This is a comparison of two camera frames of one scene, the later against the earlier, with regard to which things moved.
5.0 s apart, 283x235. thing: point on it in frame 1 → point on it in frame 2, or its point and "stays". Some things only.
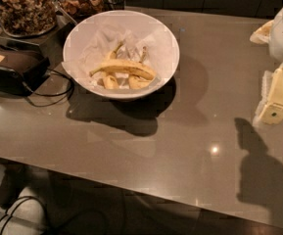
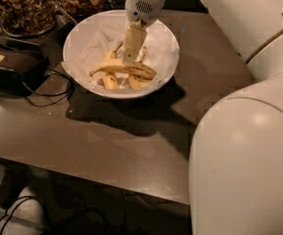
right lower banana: (138, 82) stays
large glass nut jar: (23, 10) stays
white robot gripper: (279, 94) → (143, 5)
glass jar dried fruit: (80, 1) stays
